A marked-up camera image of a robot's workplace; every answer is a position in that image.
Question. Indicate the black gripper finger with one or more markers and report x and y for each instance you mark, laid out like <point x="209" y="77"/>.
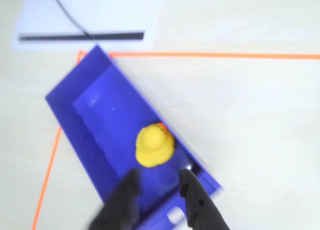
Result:
<point x="117" y="207"/>
<point x="202" y="210"/>

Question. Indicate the yellow rubber duck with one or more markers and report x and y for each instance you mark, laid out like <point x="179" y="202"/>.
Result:
<point x="152" y="144"/>

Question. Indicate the blue plastic box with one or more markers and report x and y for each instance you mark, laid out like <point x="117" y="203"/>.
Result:
<point x="112" y="109"/>

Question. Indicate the white paper with black bar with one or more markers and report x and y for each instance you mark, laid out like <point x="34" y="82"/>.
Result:
<point x="112" y="12"/>

